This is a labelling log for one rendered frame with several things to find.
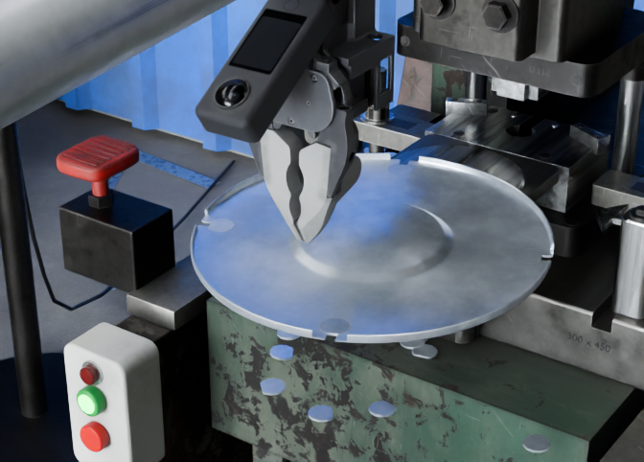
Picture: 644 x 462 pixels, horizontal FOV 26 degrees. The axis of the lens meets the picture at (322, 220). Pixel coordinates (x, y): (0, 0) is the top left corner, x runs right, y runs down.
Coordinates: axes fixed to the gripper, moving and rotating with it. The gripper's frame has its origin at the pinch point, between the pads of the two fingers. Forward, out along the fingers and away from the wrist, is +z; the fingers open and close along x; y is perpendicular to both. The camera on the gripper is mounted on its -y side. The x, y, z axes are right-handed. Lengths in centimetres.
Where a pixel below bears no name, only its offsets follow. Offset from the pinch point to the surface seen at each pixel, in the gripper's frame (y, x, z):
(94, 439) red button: 0.0, 23.4, 28.9
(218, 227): 4.3, 11.2, 5.0
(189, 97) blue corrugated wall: 148, 136, 71
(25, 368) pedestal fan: 48, 86, 70
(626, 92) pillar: 41.4, -8.0, 1.1
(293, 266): 2.5, 2.4, 5.1
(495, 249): 13.2, -9.7, 4.6
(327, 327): -3.1, -4.6, 5.3
